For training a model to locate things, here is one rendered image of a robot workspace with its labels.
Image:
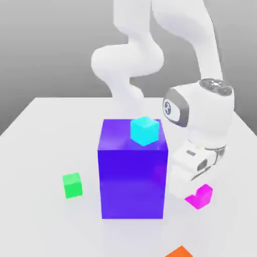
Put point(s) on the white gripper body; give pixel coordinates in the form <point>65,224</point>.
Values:
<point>181,178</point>

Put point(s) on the small magenta cube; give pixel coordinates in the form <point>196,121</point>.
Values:
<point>201,197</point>

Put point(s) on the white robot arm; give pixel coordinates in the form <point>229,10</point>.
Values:
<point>128,62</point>

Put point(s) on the small cyan cube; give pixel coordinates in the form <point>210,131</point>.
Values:
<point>144,130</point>

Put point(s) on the small orange cube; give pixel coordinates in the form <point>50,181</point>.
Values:
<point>179,252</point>

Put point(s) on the small green cube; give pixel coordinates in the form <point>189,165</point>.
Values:
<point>72,185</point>

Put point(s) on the large blue box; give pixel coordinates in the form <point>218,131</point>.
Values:
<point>132,180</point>

